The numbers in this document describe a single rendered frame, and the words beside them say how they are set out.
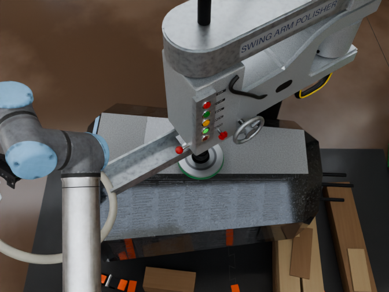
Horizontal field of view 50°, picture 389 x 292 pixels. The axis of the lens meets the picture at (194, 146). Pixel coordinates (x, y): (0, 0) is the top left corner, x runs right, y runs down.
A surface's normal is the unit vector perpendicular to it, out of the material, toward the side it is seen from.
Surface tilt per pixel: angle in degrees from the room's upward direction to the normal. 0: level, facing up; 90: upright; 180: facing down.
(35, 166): 86
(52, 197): 0
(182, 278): 0
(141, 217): 45
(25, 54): 0
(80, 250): 27
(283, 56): 40
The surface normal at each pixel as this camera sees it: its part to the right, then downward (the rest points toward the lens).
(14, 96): 0.28, -0.72
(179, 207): 0.00, 0.24
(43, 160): 0.45, 0.72
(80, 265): 0.18, -0.11
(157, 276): 0.00, -0.51
